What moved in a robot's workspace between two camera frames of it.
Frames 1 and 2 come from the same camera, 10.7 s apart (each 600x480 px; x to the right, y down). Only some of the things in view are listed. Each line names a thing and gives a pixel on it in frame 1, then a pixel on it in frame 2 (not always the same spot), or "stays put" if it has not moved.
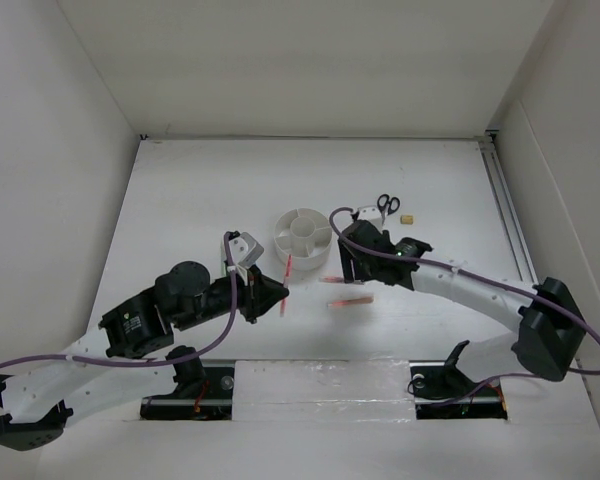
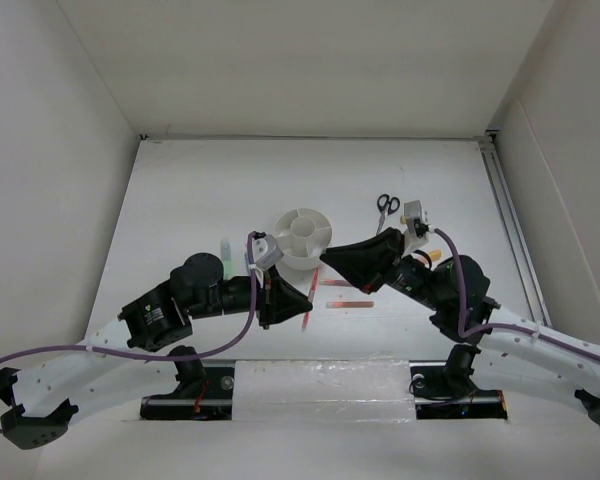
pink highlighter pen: (286, 282) -> (314, 280)
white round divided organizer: (305, 234) stays put
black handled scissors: (387, 205) stays put
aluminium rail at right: (507, 209) stays put
